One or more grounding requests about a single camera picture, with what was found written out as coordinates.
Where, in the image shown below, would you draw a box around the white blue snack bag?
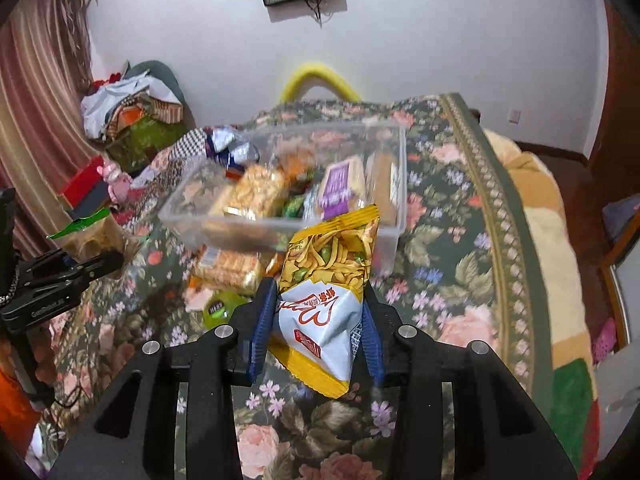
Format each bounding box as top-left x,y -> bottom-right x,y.
205,126 -> 260,171

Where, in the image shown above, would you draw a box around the wall power socket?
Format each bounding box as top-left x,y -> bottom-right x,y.
508,108 -> 522,125

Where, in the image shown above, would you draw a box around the green jelly cup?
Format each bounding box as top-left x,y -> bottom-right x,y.
202,290 -> 248,330

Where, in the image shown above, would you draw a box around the square cracker pack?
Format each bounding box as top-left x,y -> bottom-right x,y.
222,164 -> 288,221

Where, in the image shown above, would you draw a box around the yellow noodle snack bag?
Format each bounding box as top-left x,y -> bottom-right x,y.
269,205 -> 380,399

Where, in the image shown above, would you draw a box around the pink plush toy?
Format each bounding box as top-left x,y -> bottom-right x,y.
96,162 -> 132,204

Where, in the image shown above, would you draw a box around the patchwork checkered quilt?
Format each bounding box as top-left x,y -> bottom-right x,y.
127,127 -> 213,202

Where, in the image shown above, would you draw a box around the striped red curtain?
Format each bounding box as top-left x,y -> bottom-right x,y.
1,0 -> 96,257

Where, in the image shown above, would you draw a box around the green topped nut bag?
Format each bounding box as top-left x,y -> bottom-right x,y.
48,208 -> 141,280

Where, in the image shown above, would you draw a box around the green pea snack bag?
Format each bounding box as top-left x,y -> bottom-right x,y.
282,194 -> 306,219

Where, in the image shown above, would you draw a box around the red box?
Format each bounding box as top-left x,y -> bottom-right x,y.
58,155 -> 104,210

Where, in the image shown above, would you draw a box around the round biscuit roll pack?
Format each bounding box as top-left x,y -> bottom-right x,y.
366,151 -> 399,226

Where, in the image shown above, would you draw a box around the clear plastic storage box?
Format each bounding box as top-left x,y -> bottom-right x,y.
160,119 -> 407,276

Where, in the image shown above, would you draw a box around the orange cracker pack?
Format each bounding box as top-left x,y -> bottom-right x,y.
193,247 -> 265,296

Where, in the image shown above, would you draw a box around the beige yellow blanket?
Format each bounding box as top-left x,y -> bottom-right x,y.
484,129 -> 600,479

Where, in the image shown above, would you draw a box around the purple label biscuit pack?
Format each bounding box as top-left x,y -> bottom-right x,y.
316,155 -> 367,220

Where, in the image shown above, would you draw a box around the pile of clothes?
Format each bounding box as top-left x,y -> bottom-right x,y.
80,61 -> 195,174

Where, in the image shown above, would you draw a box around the yellow curved foam tube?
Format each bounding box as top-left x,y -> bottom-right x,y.
279,62 -> 361,103

